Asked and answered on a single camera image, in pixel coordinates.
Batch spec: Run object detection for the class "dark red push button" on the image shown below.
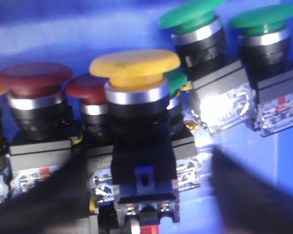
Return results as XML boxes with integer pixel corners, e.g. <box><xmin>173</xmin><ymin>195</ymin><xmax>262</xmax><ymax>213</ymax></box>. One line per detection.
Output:
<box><xmin>0</xmin><ymin>62</ymin><xmax>72</xmax><ymax>195</ymax></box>

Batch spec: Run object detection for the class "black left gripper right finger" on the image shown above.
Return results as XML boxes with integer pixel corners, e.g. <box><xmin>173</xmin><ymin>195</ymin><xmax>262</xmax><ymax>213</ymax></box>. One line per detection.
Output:
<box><xmin>210</xmin><ymin>146</ymin><xmax>293</xmax><ymax>234</ymax></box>

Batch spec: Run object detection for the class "green push button upper right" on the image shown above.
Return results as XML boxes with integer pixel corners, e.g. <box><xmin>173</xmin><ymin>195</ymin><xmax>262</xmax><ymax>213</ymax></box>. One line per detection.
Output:
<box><xmin>230</xmin><ymin>3</ymin><xmax>293</xmax><ymax>137</ymax></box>

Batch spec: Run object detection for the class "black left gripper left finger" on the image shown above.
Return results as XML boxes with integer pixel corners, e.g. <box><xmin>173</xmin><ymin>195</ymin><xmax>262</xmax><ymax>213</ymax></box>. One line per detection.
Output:
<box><xmin>0</xmin><ymin>156</ymin><xmax>90</xmax><ymax>234</ymax></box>

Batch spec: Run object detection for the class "yellow mushroom push button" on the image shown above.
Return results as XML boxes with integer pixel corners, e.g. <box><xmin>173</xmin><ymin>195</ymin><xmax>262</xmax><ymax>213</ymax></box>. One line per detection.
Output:
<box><xmin>89</xmin><ymin>49</ymin><xmax>180</xmax><ymax>226</ymax></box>

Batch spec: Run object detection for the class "green push button behind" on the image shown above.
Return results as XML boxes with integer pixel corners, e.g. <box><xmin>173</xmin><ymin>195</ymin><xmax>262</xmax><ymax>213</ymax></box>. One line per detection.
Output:
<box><xmin>164</xmin><ymin>69</ymin><xmax>201</xmax><ymax>192</ymax></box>

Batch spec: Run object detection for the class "blue plastic bin left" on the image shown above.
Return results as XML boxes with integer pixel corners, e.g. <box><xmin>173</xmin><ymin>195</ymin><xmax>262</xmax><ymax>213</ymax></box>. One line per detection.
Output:
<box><xmin>0</xmin><ymin>0</ymin><xmax>293</xmax><ymax>234</ymax></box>

